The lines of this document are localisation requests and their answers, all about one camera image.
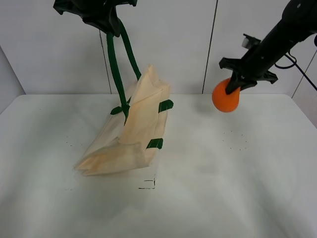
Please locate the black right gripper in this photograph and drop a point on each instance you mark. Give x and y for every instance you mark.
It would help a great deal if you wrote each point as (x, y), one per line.
(246, 72)

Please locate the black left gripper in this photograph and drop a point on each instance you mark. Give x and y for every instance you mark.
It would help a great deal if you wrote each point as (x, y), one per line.
(98, 13)

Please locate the orange fruit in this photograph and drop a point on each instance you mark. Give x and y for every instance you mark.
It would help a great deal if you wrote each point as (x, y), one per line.
(223, 102)

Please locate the white linen bag green handles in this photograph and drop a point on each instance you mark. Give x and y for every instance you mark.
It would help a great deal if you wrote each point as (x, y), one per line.
(134, 132)

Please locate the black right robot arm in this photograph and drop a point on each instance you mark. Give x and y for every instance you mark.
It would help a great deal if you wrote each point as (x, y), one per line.
(298, 22)

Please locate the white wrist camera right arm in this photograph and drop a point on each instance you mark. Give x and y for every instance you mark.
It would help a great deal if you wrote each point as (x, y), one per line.
(250, 41)

